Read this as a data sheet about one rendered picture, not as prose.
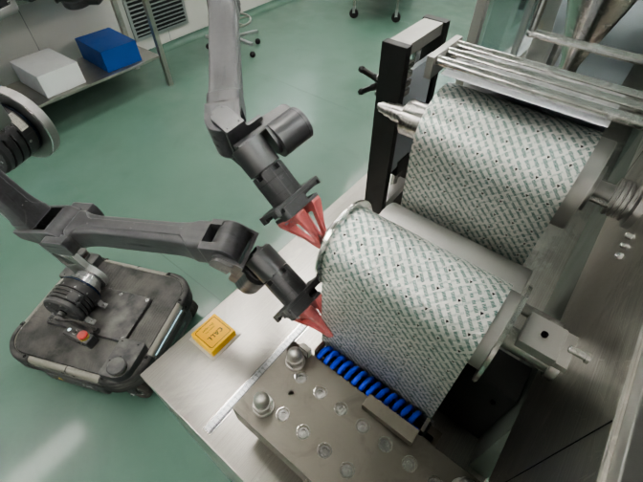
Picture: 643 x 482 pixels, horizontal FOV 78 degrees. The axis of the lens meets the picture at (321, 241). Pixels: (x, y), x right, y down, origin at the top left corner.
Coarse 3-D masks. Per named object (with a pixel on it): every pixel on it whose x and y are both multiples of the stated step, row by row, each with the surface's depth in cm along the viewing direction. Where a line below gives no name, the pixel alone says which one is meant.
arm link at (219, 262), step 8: (256, 232) 72; (248, 248) 69; (216, 256) 66; (224, 256) 67; (248, 256) 69; (216, 264) 67; (224, 264) 66; (232, 264) 67; (240, 264) 67; (224, 272) 68; (232, 272) 69; (240, 272) 68; (232, 280) 77; (240, 280) 76; (248, 280) 73; (256, 280) 74; (240, 288) 77; (248, 288) 76; (256, 288) 76
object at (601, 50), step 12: (528, 36) 78; (540, 36) 76; (552, 36) 75; (564, 36) 74; (576, 48) 74; (588, 48) 73; (600, 48) 72; (612, 48) 71; (624, 60) 71; (636, 60) 69
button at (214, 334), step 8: (208, 320) 90; (216, 320) 90; (200, 328) 89; (208, 328) 89; (216, 328) 89; (224, 328) 89; (232, 328) 89; (192, 336) 88; (200, 336) 88; (208, 336) 88; (216, 336) 88; (224, 336) 88; (232, 336) 89; (200, 344) 88; (208, 344) 86; (216, 344) 86; (224, 344) 88; (208, 352) 87; (216, 352) 87
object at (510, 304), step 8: (512, 296) 49; (520, 296) 50; (504, 304) 48; (512, 304) 48; (504, 312) 48; (512, 312) 48; (496, 320) 48; (504, 320) 47; (488, 328) 48; (496, 328) 47; (504, 328) 47; (488, 336) 48; (496, 336) 47; (480, 344) 48; (488, 344) 48; (480, 352) 48; (488, 352) 48; (472, 360) 50; (480, 360) 49
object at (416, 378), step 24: (336, 312) 65; (336, 336) 71; (360, 336) 65; (384, 336) 60; (360, 360) 71; (384, 360) 65; (408, 360) 59; (384, 384) 71; (408, 384) 64; (432, 384) 59; (432, 408) 64
